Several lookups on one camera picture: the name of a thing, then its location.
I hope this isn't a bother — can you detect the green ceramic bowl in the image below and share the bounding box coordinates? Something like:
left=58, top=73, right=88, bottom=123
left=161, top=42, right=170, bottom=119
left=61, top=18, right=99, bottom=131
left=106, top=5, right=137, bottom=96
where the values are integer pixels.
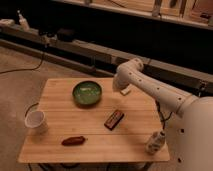
left=72, top=80, right=102, bottom=106

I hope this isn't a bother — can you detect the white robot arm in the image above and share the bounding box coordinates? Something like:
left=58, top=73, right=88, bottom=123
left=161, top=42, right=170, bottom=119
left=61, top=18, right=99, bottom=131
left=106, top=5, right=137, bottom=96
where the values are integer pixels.
left=113, top=58, right=213, bottom=171

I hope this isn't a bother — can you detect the beige sponge block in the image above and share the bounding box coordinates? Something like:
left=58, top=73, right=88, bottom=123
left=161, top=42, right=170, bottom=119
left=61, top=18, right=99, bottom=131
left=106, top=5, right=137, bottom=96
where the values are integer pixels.
left=120, top=87, right=131, bottom=96

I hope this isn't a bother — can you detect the brown chocolate bar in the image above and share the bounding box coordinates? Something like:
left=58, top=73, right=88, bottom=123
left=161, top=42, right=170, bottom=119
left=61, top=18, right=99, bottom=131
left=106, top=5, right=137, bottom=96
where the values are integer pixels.
left=104, top=110, right=124, bottom=130

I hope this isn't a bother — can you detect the wooden table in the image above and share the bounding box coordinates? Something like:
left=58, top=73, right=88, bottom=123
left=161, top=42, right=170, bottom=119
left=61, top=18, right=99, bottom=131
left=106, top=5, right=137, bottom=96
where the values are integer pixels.
left=18, top=78, right=170, bottom=163

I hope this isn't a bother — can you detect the brown sausage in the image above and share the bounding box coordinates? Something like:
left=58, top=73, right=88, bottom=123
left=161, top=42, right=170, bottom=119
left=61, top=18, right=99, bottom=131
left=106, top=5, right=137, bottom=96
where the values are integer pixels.
left=61, top=136, right=86, bottom=146

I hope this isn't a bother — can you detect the black device on ledge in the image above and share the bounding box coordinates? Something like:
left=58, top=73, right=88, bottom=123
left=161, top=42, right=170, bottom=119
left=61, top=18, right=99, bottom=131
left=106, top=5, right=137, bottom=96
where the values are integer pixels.
left=57, top=29, right=75, bottom=42

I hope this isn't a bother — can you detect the white patterned bottle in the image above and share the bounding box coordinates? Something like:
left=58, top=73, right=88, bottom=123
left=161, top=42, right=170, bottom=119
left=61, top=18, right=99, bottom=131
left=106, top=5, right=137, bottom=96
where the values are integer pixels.
left=145, top=131, right=166, bottom=155

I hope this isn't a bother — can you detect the white paper cup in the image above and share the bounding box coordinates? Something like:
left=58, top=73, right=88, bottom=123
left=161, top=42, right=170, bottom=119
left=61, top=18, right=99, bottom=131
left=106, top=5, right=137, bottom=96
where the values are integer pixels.
left=24, top=111, right=48, bottom=135

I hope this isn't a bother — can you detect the white spray bottle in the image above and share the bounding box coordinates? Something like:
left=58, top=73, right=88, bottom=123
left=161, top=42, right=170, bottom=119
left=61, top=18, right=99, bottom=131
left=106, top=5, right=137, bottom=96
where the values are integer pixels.
left=17, top=11, right=30, bottom=31

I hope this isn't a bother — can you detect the black floor cable left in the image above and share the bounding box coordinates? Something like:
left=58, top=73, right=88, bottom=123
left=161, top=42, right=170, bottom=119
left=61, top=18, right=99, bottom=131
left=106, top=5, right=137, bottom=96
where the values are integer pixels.
left=0, top=44, right=48, bottom=76

